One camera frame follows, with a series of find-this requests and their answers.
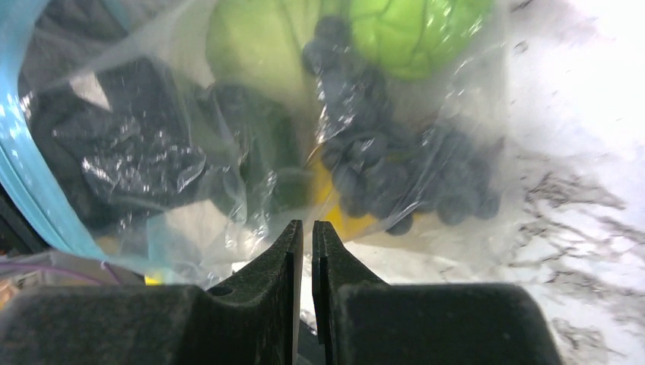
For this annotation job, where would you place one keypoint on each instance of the dark fake grape bunch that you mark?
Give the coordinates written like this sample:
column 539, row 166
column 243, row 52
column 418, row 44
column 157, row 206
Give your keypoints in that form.
column 380, row 166

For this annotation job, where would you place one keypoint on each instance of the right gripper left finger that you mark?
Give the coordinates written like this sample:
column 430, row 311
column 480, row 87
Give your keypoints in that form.
column 250, row 318

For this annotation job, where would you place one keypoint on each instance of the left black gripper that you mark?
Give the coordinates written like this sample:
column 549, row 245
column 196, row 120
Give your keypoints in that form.
column 123, row 149

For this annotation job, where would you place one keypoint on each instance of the yellow fake lemon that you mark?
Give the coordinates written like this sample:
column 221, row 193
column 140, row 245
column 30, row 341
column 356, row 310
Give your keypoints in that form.
column 326, row 202

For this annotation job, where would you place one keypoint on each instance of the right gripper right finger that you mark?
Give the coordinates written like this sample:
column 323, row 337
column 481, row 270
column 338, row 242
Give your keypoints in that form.
column 363, row 320

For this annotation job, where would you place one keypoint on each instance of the green fake cabbage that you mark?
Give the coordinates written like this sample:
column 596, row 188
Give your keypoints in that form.
column 411, row 39

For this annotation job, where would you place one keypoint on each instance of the clear zip top bag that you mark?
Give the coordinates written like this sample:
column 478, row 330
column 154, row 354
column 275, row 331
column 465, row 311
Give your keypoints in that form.
column 258, row 147

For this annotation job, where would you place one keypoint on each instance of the green fake lime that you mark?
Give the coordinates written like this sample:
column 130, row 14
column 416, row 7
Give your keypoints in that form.
column 259, row 43

